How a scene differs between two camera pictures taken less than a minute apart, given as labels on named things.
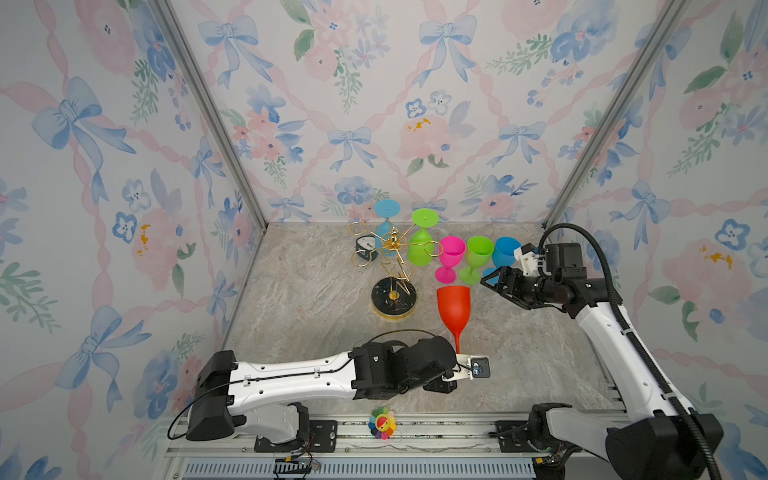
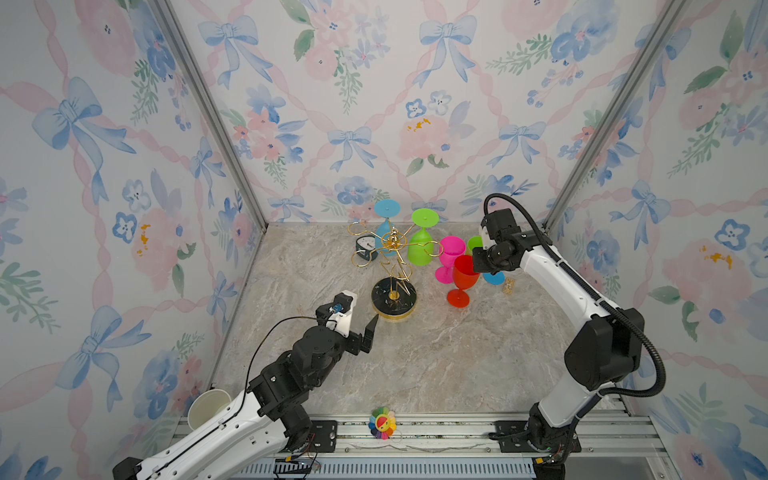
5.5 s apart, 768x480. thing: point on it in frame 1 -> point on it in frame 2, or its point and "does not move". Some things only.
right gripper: x=511 y=289 -> x=477 y=262
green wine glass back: x=420 y=243 does not move
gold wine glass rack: x=392 y=297 does not move
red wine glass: x=454 y=305 -> x=464 y=276
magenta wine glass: x=453 y=252 does not move
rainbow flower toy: x=382 y=422 does not move
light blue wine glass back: x=386 y=234 does not move
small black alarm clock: x=366 y=244 does not move
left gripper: x=443 y=387 -> x=354 y=345
